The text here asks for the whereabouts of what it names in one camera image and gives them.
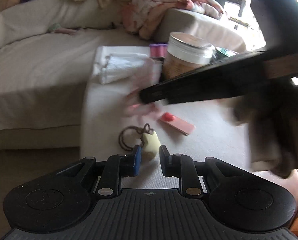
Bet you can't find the pink patterned small cloth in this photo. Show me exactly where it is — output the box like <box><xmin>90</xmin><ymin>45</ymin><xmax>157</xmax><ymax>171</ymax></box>
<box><xmin>124</xmin><ymin>58</ymin><xmax>163</xmax><ymax>120</ymax></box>

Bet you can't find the green lidded jar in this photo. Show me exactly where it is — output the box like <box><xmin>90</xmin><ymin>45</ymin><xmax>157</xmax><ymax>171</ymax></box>
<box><xmin>212</xmin><ymin>47</ymin><xmax>238</xmax><ymax>62</ymax></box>

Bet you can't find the yellow star toy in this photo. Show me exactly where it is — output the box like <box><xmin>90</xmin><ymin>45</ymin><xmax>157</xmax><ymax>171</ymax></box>
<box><xmin>141</xmin><ymin>131</ymin><xmax>161</xmax><ymax>161</ymax></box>

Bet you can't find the red pink flat toy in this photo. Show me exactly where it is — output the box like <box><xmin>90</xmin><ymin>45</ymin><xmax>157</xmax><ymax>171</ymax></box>
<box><xmin>159</xmin><ymin>112</ymin><xmax>195</xmax><ymax>135</ymax></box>

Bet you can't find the pink purple round container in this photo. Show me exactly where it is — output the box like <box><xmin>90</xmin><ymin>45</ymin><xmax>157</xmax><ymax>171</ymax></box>
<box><xmin>149</xmin><ymin>43</ymin><xmax>168</xmax><ymax>58</ymax></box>

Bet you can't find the white folded towel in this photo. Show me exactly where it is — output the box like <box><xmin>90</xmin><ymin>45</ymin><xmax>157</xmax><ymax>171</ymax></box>
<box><xmin>93</xmin><ymin>53</ymin><xmax>149</xmax><ymax>85</ymax></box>

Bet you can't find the pink floral blanket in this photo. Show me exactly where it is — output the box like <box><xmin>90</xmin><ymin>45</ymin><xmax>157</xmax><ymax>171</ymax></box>
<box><xmin>122</xmin><ymin>0</ymin><xmax>225</xmax><ymax>40</ymax></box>

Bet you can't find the beige sofa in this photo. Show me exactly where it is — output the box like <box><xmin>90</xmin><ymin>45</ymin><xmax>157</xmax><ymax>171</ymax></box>
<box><xmin>0</xmin><ymin>0</ymin><xmax>250</xmax><ymax>151</ymax></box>

